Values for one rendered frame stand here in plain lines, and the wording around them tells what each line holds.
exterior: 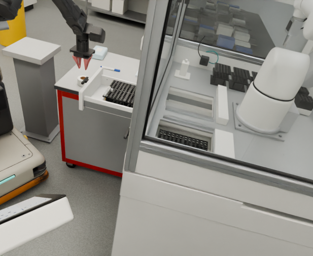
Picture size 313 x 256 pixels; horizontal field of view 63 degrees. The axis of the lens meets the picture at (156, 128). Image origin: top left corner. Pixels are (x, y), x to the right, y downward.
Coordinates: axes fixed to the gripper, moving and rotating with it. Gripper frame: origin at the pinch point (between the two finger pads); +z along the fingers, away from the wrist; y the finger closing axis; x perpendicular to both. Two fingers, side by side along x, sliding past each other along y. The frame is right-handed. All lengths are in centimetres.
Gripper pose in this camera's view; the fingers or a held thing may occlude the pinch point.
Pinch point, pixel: (82, 67)
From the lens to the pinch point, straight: 134.0
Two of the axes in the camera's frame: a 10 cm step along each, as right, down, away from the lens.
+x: 1.9, -5.9, 7.9
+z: -1.7, 7.7, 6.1
